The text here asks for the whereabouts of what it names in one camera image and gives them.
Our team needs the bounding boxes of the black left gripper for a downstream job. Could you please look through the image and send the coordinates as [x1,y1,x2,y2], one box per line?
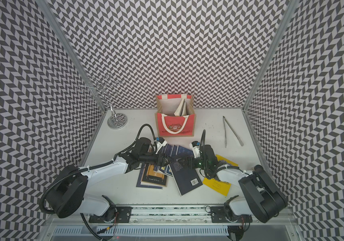
[140,151,176,167]

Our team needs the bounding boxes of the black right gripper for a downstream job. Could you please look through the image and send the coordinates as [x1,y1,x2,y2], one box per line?
[178,156,209,170]

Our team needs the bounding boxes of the dark grey back-cover book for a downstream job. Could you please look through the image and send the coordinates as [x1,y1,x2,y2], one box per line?
[170,155,203,196]

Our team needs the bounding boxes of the blue book yellow label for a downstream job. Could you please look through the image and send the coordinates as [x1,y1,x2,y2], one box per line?
[154,144,194,177]

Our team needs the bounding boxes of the red burlap Christmas bag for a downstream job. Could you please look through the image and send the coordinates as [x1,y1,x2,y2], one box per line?
[155,94,196,137]

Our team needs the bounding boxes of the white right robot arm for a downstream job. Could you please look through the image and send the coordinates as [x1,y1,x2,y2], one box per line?
[172,145,288,223]

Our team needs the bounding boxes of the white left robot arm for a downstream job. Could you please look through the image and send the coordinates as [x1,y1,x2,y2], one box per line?
[38,138,172,219]

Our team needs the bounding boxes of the brown cover book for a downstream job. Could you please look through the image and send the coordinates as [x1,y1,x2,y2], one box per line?
[141,164,168,187]

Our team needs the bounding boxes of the blue book under brown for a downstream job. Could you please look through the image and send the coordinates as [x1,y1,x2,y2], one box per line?
[136,164,162,189]

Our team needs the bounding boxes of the yellow book blue illustration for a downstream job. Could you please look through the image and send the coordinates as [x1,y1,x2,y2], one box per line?
[202,154,239,197]

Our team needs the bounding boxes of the stainless steel kitchen tongs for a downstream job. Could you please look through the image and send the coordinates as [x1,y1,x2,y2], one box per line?
[222,116,244,148]

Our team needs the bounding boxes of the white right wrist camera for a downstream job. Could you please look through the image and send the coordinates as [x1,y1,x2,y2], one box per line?
[190,141,200,158]

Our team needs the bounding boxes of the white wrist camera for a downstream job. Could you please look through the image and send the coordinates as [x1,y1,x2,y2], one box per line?
[190,141,200,158]
[156,137,168,154]

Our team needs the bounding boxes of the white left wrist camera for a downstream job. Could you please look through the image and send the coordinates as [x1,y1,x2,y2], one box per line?
[156,137,168,154]

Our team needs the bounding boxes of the chrome wire jewelry stand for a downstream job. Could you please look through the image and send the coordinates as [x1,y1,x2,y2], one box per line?
[76,73,128,130]

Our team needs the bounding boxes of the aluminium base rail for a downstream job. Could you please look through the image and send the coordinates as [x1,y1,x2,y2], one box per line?
[38,205,304,241]

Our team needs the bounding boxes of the right aluminium corner post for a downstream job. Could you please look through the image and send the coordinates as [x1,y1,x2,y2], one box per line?
[242,0,300,112]

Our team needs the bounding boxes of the aluminium corner frame post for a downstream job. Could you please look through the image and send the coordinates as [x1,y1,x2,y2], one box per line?
[35,0,106,114]

